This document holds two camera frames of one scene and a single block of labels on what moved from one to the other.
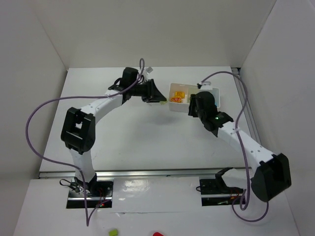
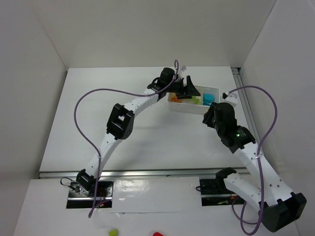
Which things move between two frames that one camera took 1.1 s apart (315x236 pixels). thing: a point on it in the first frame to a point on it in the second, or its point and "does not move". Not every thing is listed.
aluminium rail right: (245, 104) does not move
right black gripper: (193, 105) to (208, 115)
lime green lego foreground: (113, 232) does not move
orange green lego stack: (176, 99) does not move
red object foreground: (157, 234) does not move
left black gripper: (150, 90) to (183, 87)
